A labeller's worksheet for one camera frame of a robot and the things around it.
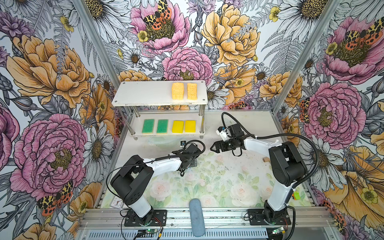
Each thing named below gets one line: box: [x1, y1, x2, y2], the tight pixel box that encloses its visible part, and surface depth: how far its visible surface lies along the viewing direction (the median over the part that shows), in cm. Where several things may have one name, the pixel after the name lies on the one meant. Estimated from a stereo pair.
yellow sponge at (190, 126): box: [185, 120, 197, 133], surface depth 104 cm
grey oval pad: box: [189, 198, 206, 237], surface depth 74 cm
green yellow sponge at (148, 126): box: [141, 119, 155, 134], surface depth 104 cm
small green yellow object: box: [292, 191, 301, 201], surface depth 81 cm
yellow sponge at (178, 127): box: [172, 120, 185, 134], surface depth 104 cm
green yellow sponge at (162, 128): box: [156, 119, 169, 135], surface depth 104 cm
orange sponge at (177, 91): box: [172, 82, 184, 100], surface depth 81 cm
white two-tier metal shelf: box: [112, 80, 208, 140], surface depth 87 cm
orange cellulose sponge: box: [187, 83, 198, 101], surface depth 82 cm
